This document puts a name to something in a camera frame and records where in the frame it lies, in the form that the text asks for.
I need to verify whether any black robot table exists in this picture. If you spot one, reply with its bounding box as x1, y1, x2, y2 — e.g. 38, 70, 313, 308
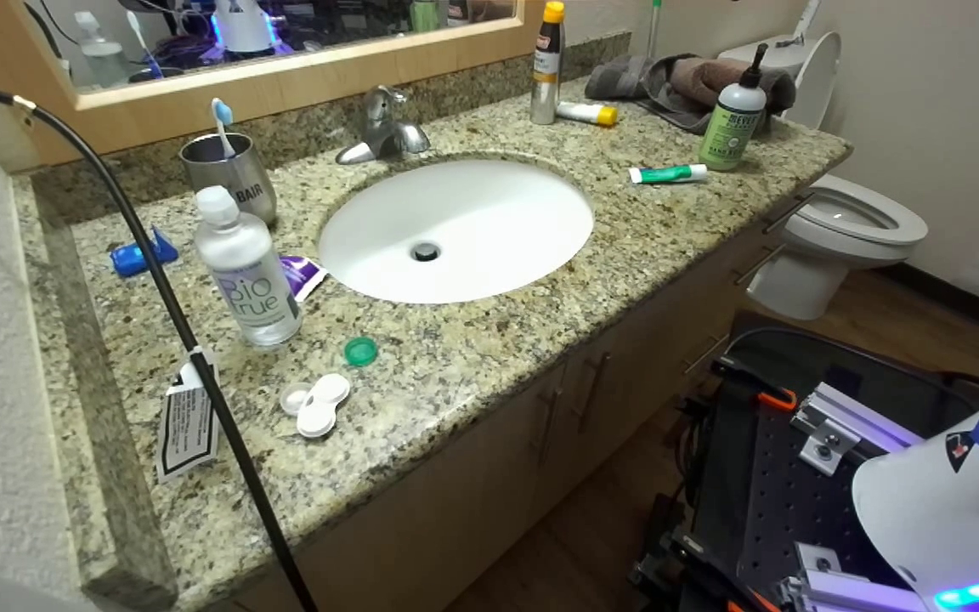
635, 327, 979, 612

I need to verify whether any white toilet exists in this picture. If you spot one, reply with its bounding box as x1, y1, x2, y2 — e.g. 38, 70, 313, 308
712, 0, 930, 323

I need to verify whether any small blue plastic item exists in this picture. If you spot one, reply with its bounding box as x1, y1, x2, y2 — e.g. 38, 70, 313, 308
104, 227, 183, 283

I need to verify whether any orange cap spray can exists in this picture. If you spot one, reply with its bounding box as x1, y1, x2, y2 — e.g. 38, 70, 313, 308
525, 0, 568, 129

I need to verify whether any wood framed wall mirror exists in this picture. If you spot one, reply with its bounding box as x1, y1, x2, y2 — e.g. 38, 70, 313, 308
0, 0, 551, 163

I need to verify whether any white contact lens case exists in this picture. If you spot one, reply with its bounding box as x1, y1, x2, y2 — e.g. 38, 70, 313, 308
276, 372, 358, 442

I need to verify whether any orange black clamp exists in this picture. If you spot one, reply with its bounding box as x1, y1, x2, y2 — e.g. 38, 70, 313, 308
738, 382, 803, 417

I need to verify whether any white oval sink basin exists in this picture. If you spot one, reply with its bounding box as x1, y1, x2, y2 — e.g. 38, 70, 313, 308
314, 152, 599, 306

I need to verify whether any black power cable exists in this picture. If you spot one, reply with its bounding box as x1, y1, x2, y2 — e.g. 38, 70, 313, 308
0, 80, 321, 612

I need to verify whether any yellow cap white squeeze tube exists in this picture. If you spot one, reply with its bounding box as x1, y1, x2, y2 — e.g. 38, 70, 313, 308
552, 99, 625, 129

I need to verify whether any green label soap pump bottle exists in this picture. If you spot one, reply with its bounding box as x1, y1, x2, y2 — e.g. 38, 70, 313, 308
697, 40, 772, 176

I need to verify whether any grey metal cup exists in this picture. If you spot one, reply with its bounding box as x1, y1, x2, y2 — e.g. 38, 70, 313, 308
175, 129, 282, 231

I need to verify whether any purple white packet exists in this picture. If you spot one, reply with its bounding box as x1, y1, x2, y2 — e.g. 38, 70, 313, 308
276, 253, 331, 316

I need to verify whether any metal cabinet door handle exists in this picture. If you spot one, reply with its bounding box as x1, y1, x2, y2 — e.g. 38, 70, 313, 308
576, 350, 612, 435
532, 376, 568, 457

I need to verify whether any chrome sink faucet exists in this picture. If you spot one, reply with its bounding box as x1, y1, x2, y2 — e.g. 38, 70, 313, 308
331, 85, 435, 170

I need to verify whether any green round lens cap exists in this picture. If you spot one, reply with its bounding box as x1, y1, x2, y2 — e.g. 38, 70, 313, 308
339, 334, 384, 372

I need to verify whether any clear contact solution bottle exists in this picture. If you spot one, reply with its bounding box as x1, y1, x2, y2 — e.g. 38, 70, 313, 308
190, 182, 303, 354

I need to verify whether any green toothpaste tube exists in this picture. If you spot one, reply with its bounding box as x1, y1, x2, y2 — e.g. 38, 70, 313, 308
625, 161, 712, 189

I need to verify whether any blue white toothbrush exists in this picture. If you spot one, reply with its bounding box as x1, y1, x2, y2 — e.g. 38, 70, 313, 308
208, 95, 242, 163

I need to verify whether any wooden vanity cabinet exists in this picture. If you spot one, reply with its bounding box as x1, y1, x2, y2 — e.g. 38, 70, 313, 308
203, 189, 807, 612

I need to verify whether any white cable warning tag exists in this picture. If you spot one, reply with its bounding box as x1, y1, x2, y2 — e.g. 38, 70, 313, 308
155, 359, 225, 484

